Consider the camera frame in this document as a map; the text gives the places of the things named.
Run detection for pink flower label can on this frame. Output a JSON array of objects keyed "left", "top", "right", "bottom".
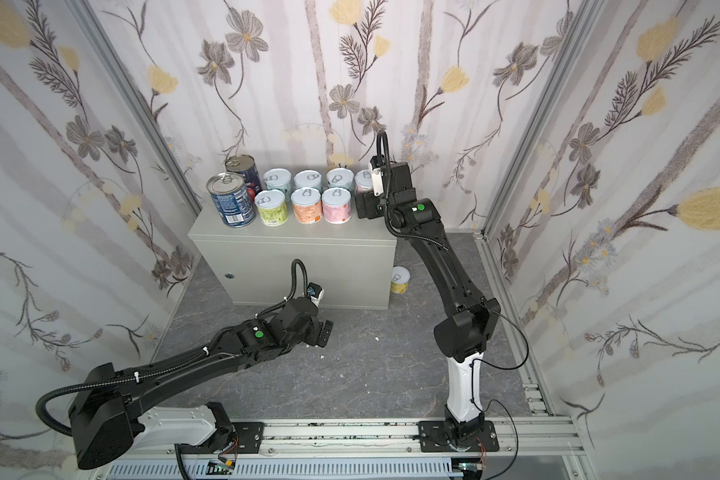
[{"left": 354, "top": 170, "right": 374, "bottom": 194}]

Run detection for teal label can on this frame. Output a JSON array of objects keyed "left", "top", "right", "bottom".
[{"left": 326, "top": 167, "right": 355, "bottom": 193}]

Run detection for pale blue label can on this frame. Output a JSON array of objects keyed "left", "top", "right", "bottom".
[{"left": 293, "top": 169, "right": 323, "bottom": 192}]

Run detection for orange label can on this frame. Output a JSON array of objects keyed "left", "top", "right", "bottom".
[{"left": 291, "top": 187, "right": 322, "bottom": 225}]

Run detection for green label can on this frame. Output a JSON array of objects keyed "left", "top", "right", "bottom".
[{"left": 254, "top": 190, "right": 288, "bottom": 227}]

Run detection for light blue label can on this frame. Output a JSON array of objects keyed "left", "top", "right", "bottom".
[{"left": 264, "top": 168, "right": 293, "bottom": 199}]

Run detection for blue nutrition label can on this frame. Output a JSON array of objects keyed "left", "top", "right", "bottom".
[{"left": 206, "top": 172, "right": 255, "bottom": 228}]

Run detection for dark blue tomato can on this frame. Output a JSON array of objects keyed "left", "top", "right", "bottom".
[{"left": 224, "top": 154, "right": 262, "bottom": 201}]

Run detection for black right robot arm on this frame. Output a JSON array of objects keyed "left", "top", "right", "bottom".
[{"left": 355, "top": 155, "right": 500, "bottom": 449}]

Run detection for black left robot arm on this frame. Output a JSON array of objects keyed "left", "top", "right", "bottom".
[{"left": 68, "top": 297, "right": 334, "bottom": 470}]

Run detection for grey metal cabinet box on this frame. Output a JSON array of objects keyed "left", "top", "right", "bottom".
[{"left": 189, "top": 205, "right": 397, "bottom": 310}]

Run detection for yellow label can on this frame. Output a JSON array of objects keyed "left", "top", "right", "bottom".
[{"left": 390, "top": 266, "right": 411, "bottom": 294}]

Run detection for white slotted cable duct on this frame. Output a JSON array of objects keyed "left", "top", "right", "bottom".
[{"left": 104, "top": 458, "right": 466, "bottom": 480}]

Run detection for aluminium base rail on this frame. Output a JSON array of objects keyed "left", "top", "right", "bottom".
[{"left": 95, "top": 418, "right": 583, "bottom": 460}]

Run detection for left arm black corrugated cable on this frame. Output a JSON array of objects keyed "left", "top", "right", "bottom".
[{"left": 34, "top": 259, "right": 309, "bottom": 438}]

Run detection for aluminium corner frame right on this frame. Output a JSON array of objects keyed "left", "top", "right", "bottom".
[{"left": 476, "top": 1, "right": 606, "bottom": 238}]

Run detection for aluminium corner frame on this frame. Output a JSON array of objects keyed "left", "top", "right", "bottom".
[
  {"left": 476, "top": 1, "right": 606, "bottom": 238},
  {"left": 65, "top": 0, "right": 202, "bottom": 217}
]

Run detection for aluminium corner frame left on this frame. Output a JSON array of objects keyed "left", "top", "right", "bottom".
[{"left": 65, "top": 0, "right": 202, "bottom": 217}]

